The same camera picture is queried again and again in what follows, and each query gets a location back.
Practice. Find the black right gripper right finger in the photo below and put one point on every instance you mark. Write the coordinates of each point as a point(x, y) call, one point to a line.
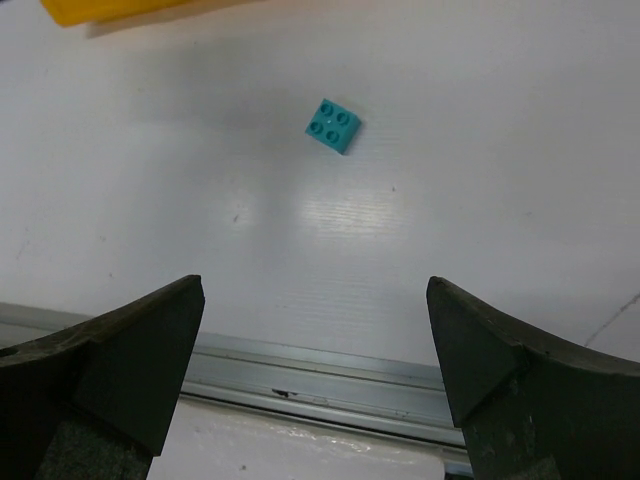
point(530, 404)

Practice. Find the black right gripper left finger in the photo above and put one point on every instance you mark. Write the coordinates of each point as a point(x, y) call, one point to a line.
point(96, 400)

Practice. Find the yellow four-compartment bin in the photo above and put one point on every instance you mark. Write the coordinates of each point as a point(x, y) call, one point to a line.
point(67, 13)

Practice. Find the aluminium table edge rail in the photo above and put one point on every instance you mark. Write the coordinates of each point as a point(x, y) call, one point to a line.
point(371, 395)

